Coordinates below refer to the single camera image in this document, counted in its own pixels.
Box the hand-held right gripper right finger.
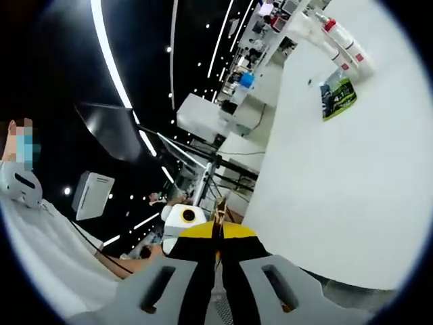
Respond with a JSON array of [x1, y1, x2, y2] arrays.
[[218, 221, 371, 325]]

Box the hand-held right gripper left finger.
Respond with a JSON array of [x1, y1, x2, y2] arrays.
[[66, 221, 219, 325]]

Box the gold foil packet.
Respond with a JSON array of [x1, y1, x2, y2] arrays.
[[211, 196, 230, 265]]

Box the green and black packet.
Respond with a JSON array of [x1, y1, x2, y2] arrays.
[[319, 77, 359, 122]]

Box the white skincare bottle red square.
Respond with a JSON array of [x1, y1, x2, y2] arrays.
[[317, 37, 363, 84], [338, 32, 376, 79]]

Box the white skincare bottle red collar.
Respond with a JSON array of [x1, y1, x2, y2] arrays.
[[313, 9, 352, 45]]

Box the black tripod stand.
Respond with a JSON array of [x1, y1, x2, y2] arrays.
[[135, 124, 258, 213]]

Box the white ceiling air conditioner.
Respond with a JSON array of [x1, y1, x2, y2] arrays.
[[70, 171, 116, 221]]

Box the person's white shirt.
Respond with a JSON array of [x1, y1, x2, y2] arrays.
[[0, 198, 120, 307]]

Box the blue bin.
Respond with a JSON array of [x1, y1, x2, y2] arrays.
[[239, 72, 256, 90]]

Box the white chest-worn device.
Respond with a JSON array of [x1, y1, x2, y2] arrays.
[[0, 161, 43, 209]]

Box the person's head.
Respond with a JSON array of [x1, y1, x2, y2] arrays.
[[0, 118, 17, 163]]

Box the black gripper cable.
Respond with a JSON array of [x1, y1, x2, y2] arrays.
[[69, 216, 135, 276]]

